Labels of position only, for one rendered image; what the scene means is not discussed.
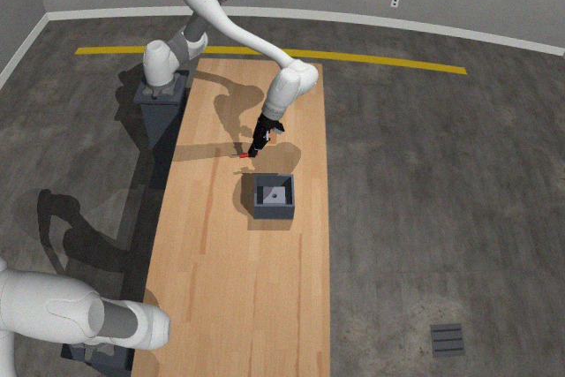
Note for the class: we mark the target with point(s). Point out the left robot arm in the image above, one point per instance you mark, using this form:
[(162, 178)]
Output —
[(161, 58)]

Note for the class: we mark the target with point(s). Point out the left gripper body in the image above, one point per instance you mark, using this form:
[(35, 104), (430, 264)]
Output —
[(267, 124)]

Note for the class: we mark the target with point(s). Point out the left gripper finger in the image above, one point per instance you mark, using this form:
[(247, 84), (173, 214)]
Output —
[(260, 143), (256, 131)]

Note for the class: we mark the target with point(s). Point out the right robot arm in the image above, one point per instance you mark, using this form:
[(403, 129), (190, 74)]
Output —
[(61, 309)]

